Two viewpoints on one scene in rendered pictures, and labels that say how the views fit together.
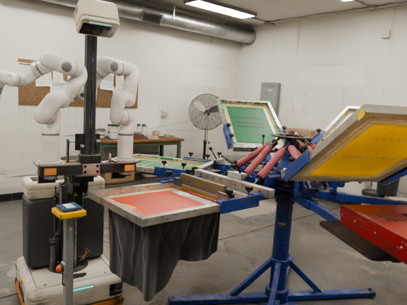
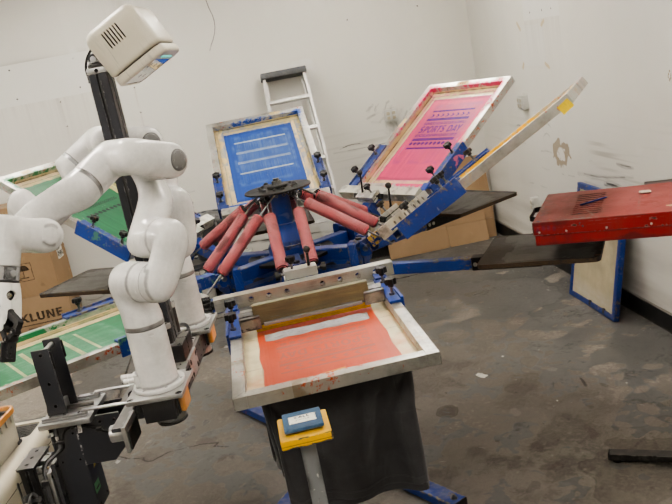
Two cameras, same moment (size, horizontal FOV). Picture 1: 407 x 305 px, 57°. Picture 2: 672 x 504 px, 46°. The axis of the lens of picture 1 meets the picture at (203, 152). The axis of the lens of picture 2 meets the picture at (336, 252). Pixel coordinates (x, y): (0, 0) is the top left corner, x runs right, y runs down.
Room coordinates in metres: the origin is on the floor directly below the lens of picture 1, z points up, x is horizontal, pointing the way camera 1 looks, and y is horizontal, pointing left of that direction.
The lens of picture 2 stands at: (0.64, 2.05, 1.84)
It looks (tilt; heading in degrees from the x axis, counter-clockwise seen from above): 14 degrees down; 306
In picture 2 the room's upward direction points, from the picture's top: 11 degrees counter-clockwise
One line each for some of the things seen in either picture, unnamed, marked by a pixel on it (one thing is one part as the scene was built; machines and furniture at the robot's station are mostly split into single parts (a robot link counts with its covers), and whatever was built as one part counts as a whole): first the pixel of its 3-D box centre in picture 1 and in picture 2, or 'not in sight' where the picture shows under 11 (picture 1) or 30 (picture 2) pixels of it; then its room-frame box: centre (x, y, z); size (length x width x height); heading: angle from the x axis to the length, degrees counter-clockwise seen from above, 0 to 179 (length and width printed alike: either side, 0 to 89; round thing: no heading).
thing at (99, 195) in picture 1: (174, 197); (321, 335); (2.11, 0.15, 0.97); 0.79 x 0.58 x 0.04; 131
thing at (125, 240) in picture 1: (128, 247); (348, 441); (1.92, 0.37, 0.74); 0.45 x 0.03 x 0.43; 41
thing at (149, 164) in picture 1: (177, 156); (98, 309); (3.10, 0.21, 1.05); 1.08 x 0.61 x 0.23; 71
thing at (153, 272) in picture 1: (186, 250); not in sight; (1.92, 0.06, 0.74); 0.46 x 0.04 x 0.42; 131
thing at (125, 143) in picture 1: (124, 146); (179, 300); (2.34, 0.50, 1.21); 0.16 x 0.13 x 0.15; 33
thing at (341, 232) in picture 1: (331, 215); (437, 263); (2.15, -0.77, 0.91); 1.34 x 0.40 x 0.08; 11
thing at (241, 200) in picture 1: (238, 203); (388, 295); (2.06, -0.21, 0.98); 0.30 x 0.05 x 0.07; 131
